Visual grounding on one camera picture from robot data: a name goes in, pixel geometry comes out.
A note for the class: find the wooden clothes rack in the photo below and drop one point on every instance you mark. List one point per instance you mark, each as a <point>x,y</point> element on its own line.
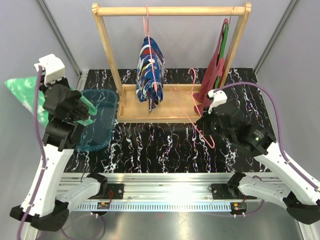
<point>178,107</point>

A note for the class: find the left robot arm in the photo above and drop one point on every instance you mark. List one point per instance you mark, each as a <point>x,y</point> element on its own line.
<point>42,207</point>

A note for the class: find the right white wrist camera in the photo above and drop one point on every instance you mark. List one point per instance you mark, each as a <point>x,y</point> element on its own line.
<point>217,97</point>

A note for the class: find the aluminium mounting rail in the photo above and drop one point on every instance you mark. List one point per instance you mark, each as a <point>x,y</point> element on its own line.
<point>159,192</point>

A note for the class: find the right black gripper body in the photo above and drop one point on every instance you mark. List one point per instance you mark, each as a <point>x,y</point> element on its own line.
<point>211,122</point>

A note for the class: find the maroon tank top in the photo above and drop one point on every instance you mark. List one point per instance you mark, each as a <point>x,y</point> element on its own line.
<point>208,83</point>

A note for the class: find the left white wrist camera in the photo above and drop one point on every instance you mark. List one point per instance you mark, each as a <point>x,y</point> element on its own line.
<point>53,68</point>

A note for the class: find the green tie-dye trousers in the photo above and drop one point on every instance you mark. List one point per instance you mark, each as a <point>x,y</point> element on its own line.
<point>30,92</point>

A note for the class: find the blue transparent plastic bin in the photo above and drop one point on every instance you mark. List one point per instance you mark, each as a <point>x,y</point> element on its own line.
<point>97,135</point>

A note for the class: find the blue patterned trousers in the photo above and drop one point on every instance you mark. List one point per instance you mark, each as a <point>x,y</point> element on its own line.
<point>144,78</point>

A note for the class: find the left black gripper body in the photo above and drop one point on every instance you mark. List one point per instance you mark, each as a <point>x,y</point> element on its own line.
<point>63,80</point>

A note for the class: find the green hanger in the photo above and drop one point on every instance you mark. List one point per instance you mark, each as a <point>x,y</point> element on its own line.
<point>220,60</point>

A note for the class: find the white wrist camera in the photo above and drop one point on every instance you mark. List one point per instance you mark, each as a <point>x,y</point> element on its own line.
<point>217,97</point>
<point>53,68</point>

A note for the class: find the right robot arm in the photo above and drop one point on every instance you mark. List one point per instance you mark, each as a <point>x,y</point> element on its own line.
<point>299,195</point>

